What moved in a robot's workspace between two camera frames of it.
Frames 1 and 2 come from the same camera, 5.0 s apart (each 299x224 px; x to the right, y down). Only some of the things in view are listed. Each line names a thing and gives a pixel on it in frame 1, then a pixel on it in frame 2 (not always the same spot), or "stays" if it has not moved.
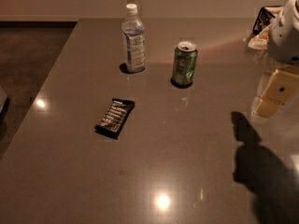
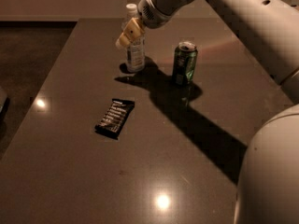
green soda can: x=184 y=63 stays
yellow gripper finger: x=261 y=41 → x=119 y=45
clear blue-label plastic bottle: x=134 y=40 stays
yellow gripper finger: x=277 y=91 → x=133 y=30
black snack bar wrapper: x=115 y=118 stays
